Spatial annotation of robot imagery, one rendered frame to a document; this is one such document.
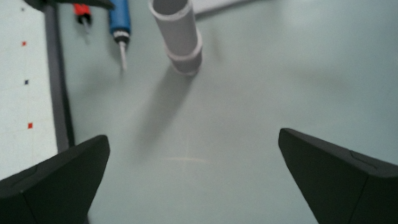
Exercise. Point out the red screwdriver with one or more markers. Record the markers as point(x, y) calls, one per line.
point(85, 17)

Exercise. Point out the blue cylinder with white label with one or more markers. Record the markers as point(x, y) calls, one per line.
point(121, 26)

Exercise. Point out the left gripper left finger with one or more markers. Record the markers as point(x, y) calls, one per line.
point(57, 190)

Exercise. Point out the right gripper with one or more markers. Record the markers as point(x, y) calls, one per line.
point(43, 5)

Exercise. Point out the white rectangular tray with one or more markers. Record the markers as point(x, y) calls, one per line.
point(223, 5)

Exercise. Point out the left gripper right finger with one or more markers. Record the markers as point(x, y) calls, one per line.
point(340, 186)

